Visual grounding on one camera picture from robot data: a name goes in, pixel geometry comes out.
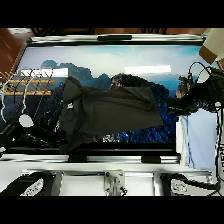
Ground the black cable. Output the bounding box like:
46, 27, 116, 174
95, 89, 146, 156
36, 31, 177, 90
187, 61, 215, 85

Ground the light blue garment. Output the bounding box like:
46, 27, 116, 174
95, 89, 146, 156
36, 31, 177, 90
179, 109, 219, 173

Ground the black T-shirt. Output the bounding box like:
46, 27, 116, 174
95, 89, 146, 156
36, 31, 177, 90
57, 75, 165, 155

